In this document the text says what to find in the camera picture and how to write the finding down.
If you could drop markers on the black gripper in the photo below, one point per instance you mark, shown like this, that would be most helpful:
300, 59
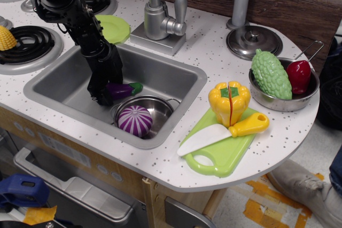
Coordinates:
106, 66

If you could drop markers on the yellow handled toy knife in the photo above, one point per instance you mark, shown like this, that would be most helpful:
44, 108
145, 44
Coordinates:
255, 123

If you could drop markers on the purple striped toy onion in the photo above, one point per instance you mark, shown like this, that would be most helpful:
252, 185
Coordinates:
136, 120

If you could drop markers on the black front stove burner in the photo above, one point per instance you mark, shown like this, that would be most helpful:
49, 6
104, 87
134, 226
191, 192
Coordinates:
36, 48

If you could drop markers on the grey shoe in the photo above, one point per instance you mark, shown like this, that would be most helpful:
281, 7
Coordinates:
300, 185

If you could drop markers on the green toy bitter gourd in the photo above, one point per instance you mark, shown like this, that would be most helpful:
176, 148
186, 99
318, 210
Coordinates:
270, 75

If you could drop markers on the silver toy faucet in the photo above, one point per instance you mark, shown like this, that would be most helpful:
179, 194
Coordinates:
160, 31

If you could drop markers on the purple toy eggplant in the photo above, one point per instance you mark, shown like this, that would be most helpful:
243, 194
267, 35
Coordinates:
120, 91

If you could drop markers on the black stove burner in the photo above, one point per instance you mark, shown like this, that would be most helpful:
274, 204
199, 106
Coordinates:
36, 48
103, 7

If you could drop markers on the yellow toy corn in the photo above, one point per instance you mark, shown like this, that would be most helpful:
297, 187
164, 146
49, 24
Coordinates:
7, 40

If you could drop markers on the silver vertical pole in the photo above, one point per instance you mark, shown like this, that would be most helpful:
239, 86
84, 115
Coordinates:
239, 14

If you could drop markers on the small steel pot in sink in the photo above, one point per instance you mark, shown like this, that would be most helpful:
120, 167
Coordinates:
159, 108

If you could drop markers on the black rear stove burner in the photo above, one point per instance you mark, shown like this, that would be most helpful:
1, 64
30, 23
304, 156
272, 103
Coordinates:
103, 7

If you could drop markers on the blue jeans leg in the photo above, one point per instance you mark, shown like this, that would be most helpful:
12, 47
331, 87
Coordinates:
336, 172

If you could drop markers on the silver oven door handle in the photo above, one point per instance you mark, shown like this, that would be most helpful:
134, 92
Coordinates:
81, 198

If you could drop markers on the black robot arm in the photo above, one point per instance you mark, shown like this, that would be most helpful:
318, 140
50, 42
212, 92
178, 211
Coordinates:
86, 32

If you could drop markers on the red toy pepper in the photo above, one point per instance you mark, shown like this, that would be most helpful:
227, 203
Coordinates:
299, 73

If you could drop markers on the green plastic plate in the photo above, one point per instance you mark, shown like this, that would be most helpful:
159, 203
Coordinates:
115, 30

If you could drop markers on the silver pot lid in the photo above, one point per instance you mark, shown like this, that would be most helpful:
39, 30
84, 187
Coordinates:
244, 41

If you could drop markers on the grey stove knob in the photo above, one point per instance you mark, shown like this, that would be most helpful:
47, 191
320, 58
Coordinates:
27, 6

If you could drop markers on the grey left edge knob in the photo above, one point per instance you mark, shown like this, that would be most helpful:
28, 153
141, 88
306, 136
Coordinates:
6, 23

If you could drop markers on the yellow toy bell pepper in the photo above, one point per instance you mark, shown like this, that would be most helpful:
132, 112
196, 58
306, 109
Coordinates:
229, 100

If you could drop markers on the blue clamp tool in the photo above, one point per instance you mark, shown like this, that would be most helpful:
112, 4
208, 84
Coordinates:
24, 191

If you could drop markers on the grey toy sink basin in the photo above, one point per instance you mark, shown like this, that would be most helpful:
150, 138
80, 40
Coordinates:
62, 86

